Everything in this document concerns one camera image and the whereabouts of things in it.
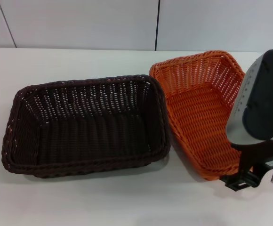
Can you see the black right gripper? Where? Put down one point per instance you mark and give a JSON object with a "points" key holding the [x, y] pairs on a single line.
{"points": [[256, 153]]}

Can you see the dark brown wicker basket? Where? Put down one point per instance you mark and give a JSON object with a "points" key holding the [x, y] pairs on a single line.
{"points": [[87, 131]]}

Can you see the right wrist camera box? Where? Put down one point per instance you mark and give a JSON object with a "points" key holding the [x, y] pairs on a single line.
{"points": [[259, 99]]}

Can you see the orange wicker basket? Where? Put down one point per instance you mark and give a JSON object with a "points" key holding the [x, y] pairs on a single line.
{"points": [[197, 113]]}

